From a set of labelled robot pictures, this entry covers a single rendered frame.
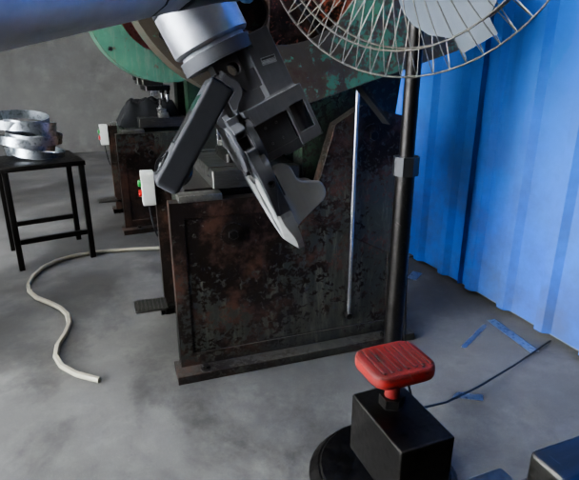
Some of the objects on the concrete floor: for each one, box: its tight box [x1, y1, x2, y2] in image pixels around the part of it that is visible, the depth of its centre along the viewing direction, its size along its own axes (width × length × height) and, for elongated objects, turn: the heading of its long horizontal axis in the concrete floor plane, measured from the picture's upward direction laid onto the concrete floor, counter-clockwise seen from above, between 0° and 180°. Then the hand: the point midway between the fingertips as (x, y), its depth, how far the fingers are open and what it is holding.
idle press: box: [89, 22, 222, 235], centre depth 344 cm, size 153×99×174 cm, turn 114°
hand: (289, 240), depth 54 cm, fingers closed
